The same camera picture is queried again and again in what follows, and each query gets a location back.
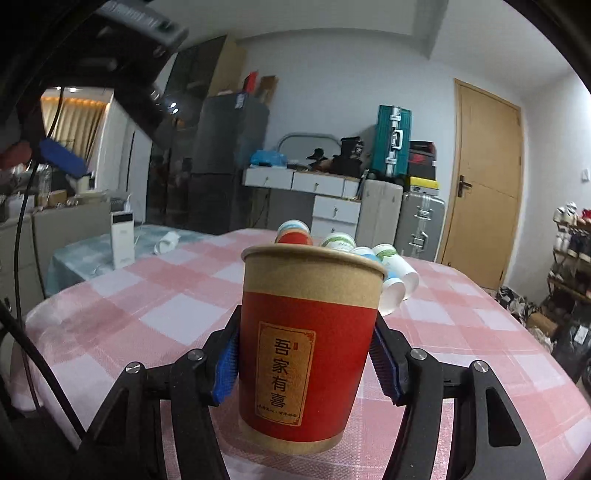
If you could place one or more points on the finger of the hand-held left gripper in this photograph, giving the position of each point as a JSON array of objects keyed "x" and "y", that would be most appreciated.
[{"x": 62, "y": 157}]

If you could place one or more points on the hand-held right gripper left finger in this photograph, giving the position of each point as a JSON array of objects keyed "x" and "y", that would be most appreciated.
[{"x": 225, "y": 371}]

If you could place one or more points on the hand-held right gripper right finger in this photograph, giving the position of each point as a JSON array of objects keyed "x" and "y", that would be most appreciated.
[{"x": 387, "y": 367}]

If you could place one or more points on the red and kraft paper cup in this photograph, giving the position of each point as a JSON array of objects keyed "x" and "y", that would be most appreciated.
[{"x": 300, "y": 323}]

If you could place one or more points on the blue print white paper cup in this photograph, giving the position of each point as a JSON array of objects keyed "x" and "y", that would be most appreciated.
[{"x": 392, "y": 295}]

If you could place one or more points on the green print white paper cup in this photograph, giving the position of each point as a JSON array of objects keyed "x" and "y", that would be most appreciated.
[
  {"x": 395, "y": 259},
  {"x": 339, "y": 241}
]

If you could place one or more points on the small red paper cup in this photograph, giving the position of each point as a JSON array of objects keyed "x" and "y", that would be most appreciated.
[{"x": 295, "y": 238}]

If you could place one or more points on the blue rimmed paper cup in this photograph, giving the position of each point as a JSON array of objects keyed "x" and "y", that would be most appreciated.
[{"x": 295, "y": 226}]

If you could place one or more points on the beige curtain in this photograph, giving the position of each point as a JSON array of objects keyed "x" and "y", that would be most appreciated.
[{"x": 74, "y": 124}]

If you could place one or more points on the tall dark glass cabinet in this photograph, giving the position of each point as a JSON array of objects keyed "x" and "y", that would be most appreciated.
[{"x": 184, "y": 74}]

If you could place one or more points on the grey side counter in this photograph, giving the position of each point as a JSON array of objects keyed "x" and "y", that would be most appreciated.
[{"x": 55, "y": 249}]

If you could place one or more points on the white power bank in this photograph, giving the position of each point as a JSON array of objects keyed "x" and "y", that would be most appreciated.
[{"x": 122, "y": 240}]

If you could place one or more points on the teal checked tablecloth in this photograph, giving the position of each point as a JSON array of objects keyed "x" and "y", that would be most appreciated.
[{"x": 87, "y": 258}]

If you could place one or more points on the pink checked tablecloth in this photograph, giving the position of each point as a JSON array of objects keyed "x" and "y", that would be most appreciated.
[{"x": 138, "y": 295}]

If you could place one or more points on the grey refrigerator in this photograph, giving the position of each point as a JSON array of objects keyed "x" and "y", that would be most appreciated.
[{"x": 226, "y": 138}]

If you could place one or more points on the small white plastic object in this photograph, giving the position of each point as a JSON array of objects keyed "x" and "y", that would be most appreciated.
[{"x": 166, "y": 243}]

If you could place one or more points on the brown cardboard box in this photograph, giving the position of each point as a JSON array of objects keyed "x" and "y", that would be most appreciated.
[{"x": 268, "y": 90}]

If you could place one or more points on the silver suitcase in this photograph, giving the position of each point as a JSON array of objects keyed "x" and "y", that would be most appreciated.
[{"x": 422, "y": 221}]

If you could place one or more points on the blue plastic bag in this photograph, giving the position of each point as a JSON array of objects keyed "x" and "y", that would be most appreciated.
[{"x": 268, "y": 158}]

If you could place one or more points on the yellow and white box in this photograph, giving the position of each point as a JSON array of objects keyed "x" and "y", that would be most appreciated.
[{"x": 422, "y": 184}]

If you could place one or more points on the black plastic bags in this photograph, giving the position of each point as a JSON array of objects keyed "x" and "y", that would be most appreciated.
[{"x": 572, "y": 346}]

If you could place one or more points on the white desk with drawers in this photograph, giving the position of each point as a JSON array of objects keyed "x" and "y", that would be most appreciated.
[{"x": 318, "y": 184}]

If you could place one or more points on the black hat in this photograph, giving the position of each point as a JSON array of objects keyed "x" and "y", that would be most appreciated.
[{"x": 316, "y": 154}]

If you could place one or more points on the wooden door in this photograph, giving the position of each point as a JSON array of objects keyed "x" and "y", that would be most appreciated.
[{"x": 485, "y": 184}]

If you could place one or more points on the black and red box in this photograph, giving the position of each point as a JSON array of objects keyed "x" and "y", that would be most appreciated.
[{"x": 422, "y": 159}]

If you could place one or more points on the black bag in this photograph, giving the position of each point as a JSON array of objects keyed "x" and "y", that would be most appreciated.
[{"x": 348, "y": 154}]

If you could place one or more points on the shoe rack with shoes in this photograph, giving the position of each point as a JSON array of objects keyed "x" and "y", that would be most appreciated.
[{"x": 572, "y": 249}]

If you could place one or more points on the teal suitcase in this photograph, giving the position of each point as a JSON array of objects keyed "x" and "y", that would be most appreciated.
[{"x": 385, "y": 138}]

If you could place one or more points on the grey metal chair frame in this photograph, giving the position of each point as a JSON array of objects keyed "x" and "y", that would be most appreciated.
[{"x": 295, "y": 136}]

